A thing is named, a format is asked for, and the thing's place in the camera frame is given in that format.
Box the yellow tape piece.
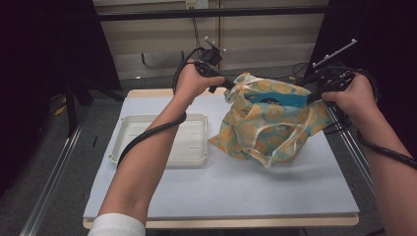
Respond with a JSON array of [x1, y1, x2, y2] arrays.
[[53, 102, 67, 117]]

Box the white sleeve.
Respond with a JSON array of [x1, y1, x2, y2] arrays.
[[88, 212, 148, 236]]

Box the black horizontal bar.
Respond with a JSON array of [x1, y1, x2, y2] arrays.
[[96, 5, 328, 23]]

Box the black metal stand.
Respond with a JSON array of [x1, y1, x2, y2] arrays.
[[63, 78, 126, 139]]

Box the white plastic tray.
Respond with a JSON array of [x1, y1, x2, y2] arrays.
[[108, 113, 209, 169]]

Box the person's left hand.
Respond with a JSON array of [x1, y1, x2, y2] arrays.
[[172, 58, 226, 105]]

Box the black stand foot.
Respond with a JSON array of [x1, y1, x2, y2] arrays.
[[296, 74, 318, 89]]

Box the blue food pouch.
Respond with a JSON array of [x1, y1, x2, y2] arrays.
[[244, 90, 310, 108]]

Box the black floor cable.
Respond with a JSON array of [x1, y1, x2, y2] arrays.
[[323, 111, 350, 136]]

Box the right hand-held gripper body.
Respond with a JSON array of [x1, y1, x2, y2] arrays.
[[308, 38, 358, 99]]

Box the person's right hand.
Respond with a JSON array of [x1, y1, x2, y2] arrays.
[[321, 73, 382, 128]]

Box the orange print cloth bag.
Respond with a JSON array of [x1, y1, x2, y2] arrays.
[[208, 72, 332, 169]]

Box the wall socket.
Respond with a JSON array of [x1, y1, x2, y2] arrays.
[[185, 0, 209, 10]]

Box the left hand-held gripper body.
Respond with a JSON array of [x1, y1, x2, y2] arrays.
[[194, 36, 228, 80]]

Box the white table mat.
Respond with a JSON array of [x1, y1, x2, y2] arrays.
[[83, 93, 361, 220]]

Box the black wall cable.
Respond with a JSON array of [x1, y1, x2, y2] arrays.
[[191, 17, 309, 81]]

